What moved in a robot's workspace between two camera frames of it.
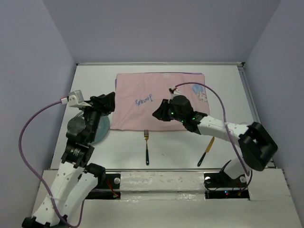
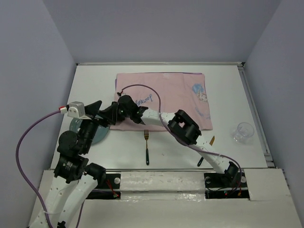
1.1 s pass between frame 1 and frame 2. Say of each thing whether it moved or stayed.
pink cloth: stayed
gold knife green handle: stayed
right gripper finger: moved
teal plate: stayed
